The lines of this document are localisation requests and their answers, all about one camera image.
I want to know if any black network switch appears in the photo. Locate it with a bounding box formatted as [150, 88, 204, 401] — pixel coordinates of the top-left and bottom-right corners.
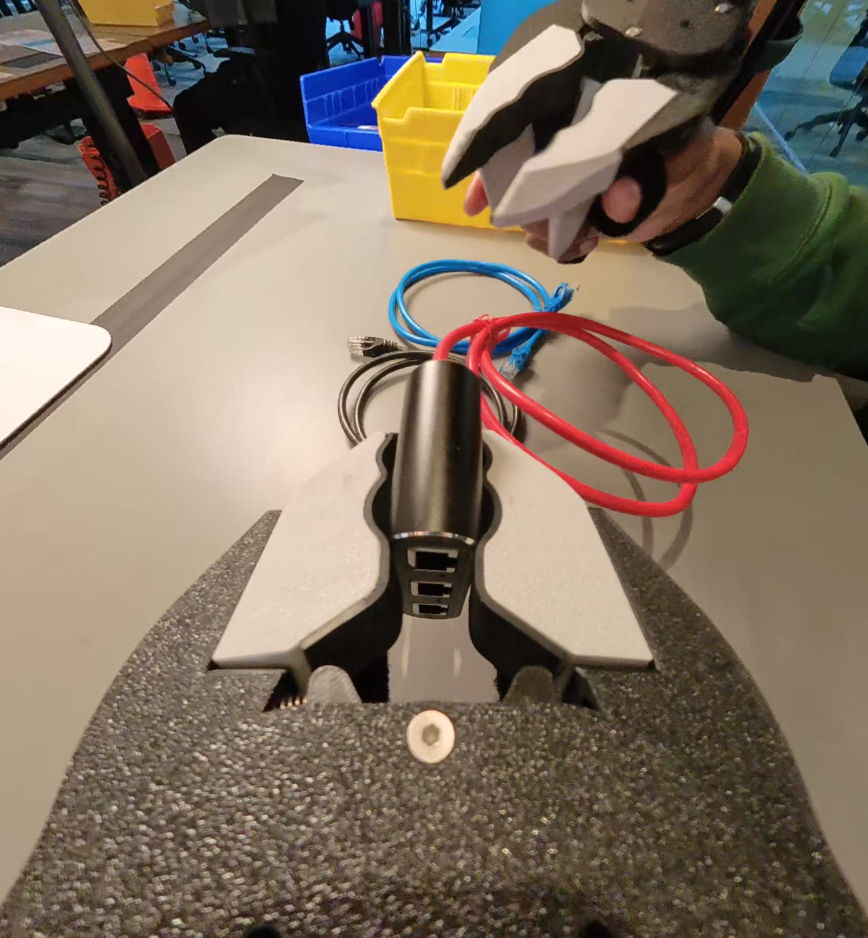
[389, 361, 490, 622]

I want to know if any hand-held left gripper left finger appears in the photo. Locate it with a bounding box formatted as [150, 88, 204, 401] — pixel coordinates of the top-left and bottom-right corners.
[212, 431, 400, 669]

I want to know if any orange traffic cone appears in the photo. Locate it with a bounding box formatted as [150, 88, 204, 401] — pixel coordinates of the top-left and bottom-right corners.
[123, 51, 174, 118]

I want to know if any white rounded board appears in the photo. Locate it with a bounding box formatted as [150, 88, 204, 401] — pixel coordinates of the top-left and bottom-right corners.
[0, 302, 114, 479]

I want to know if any grey metal pole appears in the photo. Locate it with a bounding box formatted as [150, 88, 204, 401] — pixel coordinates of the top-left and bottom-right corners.
[37, 0, 151, 196]

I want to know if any red ethernet cable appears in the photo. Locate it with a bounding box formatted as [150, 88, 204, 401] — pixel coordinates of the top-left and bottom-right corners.
[434, 311, 750, 517]

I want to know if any blue storage bin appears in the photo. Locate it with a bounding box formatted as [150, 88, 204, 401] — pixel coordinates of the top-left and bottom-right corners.
[300, 53, 442, 152]

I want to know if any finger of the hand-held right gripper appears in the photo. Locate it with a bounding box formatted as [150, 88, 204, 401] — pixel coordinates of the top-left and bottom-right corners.
[440, 25, 589, 189]
[490, 77, 683, 230]

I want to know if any black wristwatch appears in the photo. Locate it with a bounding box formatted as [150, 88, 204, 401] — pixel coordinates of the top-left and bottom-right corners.
[643, 132, 763, 257]

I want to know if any wooden work table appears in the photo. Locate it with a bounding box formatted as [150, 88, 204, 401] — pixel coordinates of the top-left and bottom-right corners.
[0, 13, 213, 148]

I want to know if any blue ethernet cable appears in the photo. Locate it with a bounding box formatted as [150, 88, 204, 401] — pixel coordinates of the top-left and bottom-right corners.
[390, 258, 582, 380]

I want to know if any black office chair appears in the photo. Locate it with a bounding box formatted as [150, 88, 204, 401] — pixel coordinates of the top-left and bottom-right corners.
[784, 43, 868, 160]

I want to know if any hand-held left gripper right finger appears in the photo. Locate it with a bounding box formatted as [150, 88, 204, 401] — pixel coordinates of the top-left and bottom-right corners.
[473, 431, 656, 666]

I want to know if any person's right hand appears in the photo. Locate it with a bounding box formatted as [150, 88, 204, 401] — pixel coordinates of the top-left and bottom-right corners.
[463, 123, 744, 259]

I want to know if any person's right forearm green sleeve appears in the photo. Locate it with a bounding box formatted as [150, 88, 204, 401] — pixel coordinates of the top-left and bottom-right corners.
[661, 132, 868, 384]

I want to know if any yellow storage bin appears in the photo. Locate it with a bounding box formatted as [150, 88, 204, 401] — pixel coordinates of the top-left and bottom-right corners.
[73, 0, 180, 28]
[371, 50, 552, 235]

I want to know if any black ethernet cable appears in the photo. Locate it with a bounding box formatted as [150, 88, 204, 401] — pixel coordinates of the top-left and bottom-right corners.
[337, 333, 530, 451]

